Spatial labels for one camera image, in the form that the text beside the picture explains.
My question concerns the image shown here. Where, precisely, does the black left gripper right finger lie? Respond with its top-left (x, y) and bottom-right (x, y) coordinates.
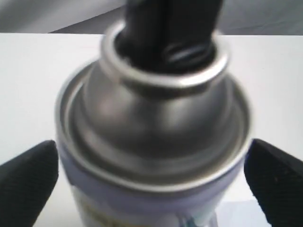
top-left (244, 139), bottom-right (303, 227)

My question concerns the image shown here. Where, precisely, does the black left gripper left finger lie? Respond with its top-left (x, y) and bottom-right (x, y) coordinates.
top-left (0, 140), bottom-right (59, 227)

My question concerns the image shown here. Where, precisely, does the white dotted spray can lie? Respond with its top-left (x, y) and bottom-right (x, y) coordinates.
top-left (55, 0), bottom-right (253, 227)

